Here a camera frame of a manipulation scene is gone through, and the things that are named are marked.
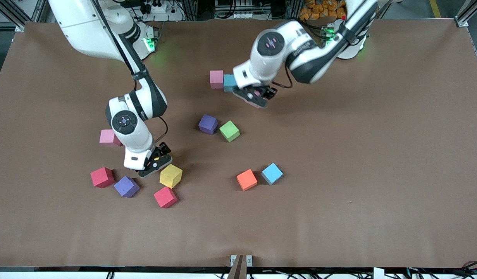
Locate pink foam cube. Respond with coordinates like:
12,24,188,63
99,129,122,147
251,90,268,108
210,70,224,90

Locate blue foam cube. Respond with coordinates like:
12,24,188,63
261,162,284,186
223,74,239,93

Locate purple foam cube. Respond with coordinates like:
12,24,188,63
114,176,141,198
198,114,219,135

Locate red foam cube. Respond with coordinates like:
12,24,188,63
90,167,115,189
153,186,179,209

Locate green foam cube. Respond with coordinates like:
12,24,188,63
219,120,241,143

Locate orange foam cube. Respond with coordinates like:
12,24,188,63
236,169,258,191

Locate orange snack bags pile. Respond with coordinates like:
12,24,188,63
300,0,349,21

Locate white power strip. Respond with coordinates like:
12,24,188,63
143,0,184,22

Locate brown table mat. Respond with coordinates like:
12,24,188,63
0,19,477,269

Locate silver metal bracket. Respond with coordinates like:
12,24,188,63
230,255,253,267

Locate grey camera stand pole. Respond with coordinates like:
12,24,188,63
227,255,245,279

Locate aluminium frame post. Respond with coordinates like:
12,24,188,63
0,0,49,32
455,0,477,28

